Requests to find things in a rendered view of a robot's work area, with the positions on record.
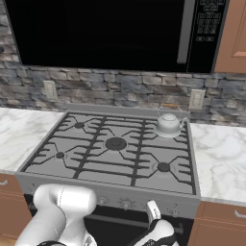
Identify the dark oven door handle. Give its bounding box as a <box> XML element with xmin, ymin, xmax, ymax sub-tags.
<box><xmin>84</xmin><ymin>213</ymin><xmax>185</xmax><ymax>236</ymax></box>

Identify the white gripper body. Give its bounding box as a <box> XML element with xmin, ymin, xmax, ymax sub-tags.
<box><xmin>146</xmin><ymin>200</ymin><xmax>163</xmax><ymax>223</ymax></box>

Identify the black microwave oven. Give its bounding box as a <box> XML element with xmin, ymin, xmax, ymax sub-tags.
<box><xmin>3</xmin><ymin>0</ymin><xmax>231</xmax><ymax>74</ymax></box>

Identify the brown wooden drawer front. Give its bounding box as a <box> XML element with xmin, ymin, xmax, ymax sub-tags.
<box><xmin>197</xmin><ymin>200</ymin><xmax>246</xmax><ymax>226</ymax></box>
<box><xmin>0</xmin><ymin>172</ymin><xmax>34</xmax><ymax>240</ymax></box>

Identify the black oven door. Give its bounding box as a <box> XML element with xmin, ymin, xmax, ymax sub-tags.
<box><xmin>23</xmin><ymin>193</ymin><xmax>195</xmax><ymax>246</ymax></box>

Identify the brown wooden cupboard door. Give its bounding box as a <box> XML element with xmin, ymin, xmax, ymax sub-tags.
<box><xmin>213</xmin><ymin>0</ymin><xmax>246</xmax><ymax>75</ymax></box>
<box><xmin>186</xmin><ymin>220</ymin><xmax>246</xmax><ymax>246</ymax></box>

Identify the white kettle with wooden handle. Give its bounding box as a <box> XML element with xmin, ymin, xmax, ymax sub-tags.
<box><xmin>155</xmin><ymin>103</ymin><xmax>189</xmax><ymax>139</ymax></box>

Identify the grey stove knob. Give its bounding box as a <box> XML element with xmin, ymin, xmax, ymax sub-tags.
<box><xmin>166</xmin><ymin>207</ymin><xmax>181</xmax><ymax>217</ymax></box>
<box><xmin>118</xmin><ymin>198</ymin><xmax>134</xmax><ymax>210</ymax></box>
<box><xmin>97</xmin><ymin>196</ymin><xmax>110</xmax><ymax>207</ymax></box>

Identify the grey microwave door handle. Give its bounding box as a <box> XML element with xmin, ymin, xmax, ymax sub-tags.
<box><xmin>176</xmin><ymin>0</ymin><xmax>197</xmax><ymax>64</ymax></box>

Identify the white wall outlet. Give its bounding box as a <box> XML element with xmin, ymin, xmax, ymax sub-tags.
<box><xmin>42</xmin><ymin>80</ymin><xmax>59</xmax><ymax>101</ymax></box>
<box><xmin>187</xmin><ymin>88</ymin><xmax>207</xmax><ymax>111</ymax></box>

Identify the grey gas hob stove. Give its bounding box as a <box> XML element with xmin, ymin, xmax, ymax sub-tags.
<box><xmin>13</xmin><ymin>103</ymin><xmax>202</xmax><ymax>221</ymax></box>

